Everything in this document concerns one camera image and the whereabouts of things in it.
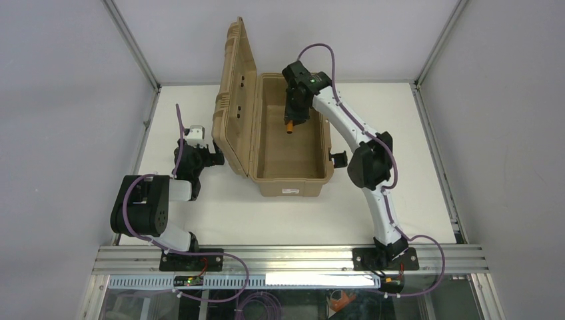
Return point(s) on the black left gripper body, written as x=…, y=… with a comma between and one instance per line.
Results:
x=208, y=156

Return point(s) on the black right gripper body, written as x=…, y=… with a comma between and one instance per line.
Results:
x=294, y=114

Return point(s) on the orange black screwdriver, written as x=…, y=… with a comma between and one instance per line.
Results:
x=289, y=127

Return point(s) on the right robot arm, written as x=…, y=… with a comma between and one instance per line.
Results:
x=372, y=163

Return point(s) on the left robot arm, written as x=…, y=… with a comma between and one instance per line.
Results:
x=141, y=208

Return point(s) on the tan plastic tool box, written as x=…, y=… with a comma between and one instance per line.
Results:
x=248, y=127

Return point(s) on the black lower box latch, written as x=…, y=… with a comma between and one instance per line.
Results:
x=339, y=160

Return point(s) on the orange object below table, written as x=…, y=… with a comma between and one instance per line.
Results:
x=339, y=299

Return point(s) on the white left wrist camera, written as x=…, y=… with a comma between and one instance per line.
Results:
x=194, y=135

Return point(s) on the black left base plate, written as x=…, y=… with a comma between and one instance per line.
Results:
x=211, y=260

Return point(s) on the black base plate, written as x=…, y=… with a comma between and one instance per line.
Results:
x=373, y=259
x=211, y=260

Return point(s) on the aluminium front rail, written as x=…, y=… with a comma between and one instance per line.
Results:
x=453, y=259

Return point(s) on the white slotted cable duct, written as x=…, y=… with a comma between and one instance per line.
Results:
x=267, y=281

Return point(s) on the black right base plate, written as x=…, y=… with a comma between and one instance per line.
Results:
x=373, y=259

